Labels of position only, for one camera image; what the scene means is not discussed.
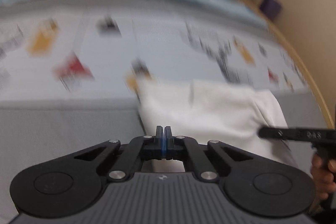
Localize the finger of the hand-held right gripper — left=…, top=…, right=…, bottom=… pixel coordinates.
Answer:
left=258, top=126, right=293, bottom=141

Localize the person's right hand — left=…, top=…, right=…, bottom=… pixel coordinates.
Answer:
left=310, top=154, right=336, bottom=214

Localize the wooden bed frame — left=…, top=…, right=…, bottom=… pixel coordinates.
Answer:
left=244, top=0, right=335, bottom=130

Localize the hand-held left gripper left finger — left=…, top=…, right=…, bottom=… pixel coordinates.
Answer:
left=75, top=126, right=165, bottom=183

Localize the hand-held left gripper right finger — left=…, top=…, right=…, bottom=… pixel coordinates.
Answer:
left=164, top=126, right=254, bottom=183

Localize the white garment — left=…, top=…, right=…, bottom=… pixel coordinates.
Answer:
left=136, top=80, right=298, bottom=174

